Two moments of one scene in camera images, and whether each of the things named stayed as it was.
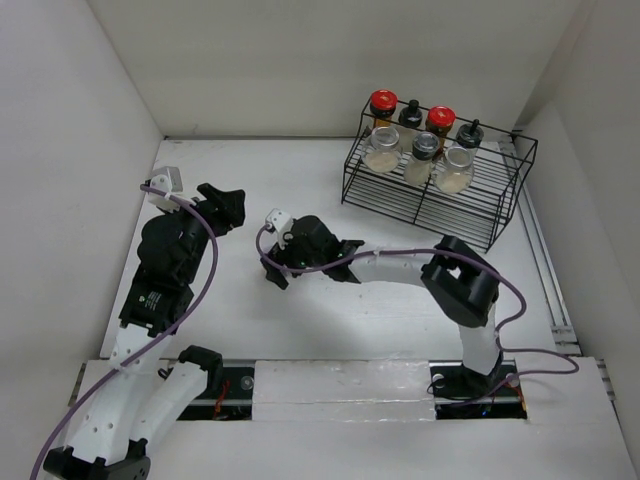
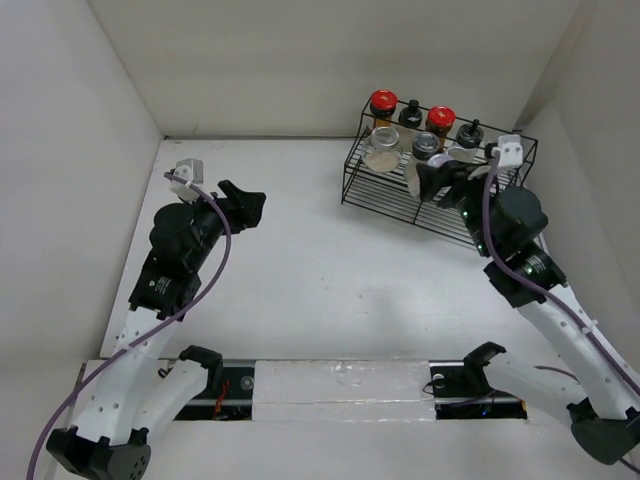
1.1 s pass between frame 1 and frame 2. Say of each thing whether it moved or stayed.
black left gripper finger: moved
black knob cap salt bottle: stayed
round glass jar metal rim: stayed
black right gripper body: moved
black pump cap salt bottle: stayed
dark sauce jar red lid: stayed
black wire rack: stayed
